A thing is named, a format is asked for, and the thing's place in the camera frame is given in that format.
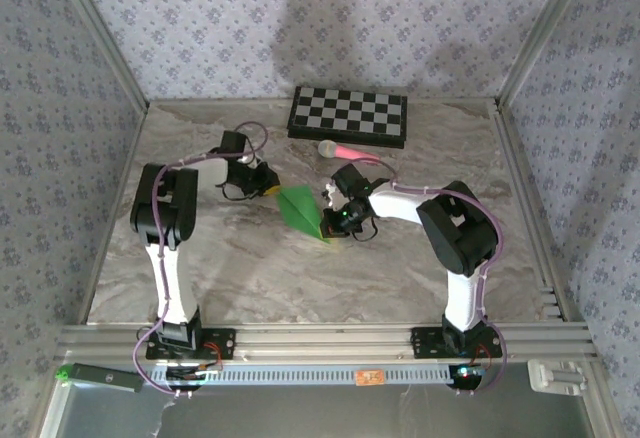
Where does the white plastic bracket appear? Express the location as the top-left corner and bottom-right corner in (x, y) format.
(527, 359), (589, 397)

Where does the aluminium side rail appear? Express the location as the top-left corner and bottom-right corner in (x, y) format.
(77, 102), (150, 325)
(492, 97), (576, 322)

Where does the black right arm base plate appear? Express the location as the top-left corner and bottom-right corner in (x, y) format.
(410, 326), (503, 359)

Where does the black and grey folding chessboard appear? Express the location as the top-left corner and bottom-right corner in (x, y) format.
(287, 85), (409, 150)

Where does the thin red wire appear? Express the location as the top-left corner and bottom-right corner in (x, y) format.
(472, 342), (494, 372)
(202, 341), (225, 372)

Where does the thin black right gripper cable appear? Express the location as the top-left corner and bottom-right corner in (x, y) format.
(349, 217), (379, 244)

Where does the pink toy microphone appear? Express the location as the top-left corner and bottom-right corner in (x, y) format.
(318, 139), (381, 165)

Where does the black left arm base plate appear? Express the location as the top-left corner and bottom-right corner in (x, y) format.
(145, 327), (237, 361)

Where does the grey slotted cable duct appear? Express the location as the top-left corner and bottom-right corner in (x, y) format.
(149, 363), (459, 387)

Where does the long aluminium mounting rail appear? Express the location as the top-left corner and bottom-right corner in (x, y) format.
(54, 322), (599, 365)

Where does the orange paper label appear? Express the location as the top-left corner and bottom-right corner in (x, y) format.
(355, 368), (385, 388)

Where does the small circuit board green light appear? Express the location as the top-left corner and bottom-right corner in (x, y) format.
(452, 363), (489, 389)

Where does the black bar device green tip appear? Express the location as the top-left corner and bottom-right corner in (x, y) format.
(55, 362), (145, 393)

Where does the grey metal sheet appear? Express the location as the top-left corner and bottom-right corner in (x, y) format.
(39, 382), (599, 438)

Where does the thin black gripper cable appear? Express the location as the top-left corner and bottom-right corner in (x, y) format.
(349, 217), (379, 244)
(215, 182), (261, 203)

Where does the aluminium frame post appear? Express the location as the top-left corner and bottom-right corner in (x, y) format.
(49, 0), (151, 112)
(494, 0), (596, 109)

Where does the thin black left gripper cable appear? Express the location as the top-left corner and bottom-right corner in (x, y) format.
(215, 182), (261, 203)

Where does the green square paper sheet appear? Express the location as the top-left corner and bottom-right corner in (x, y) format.
(275, 185), (335, 245)

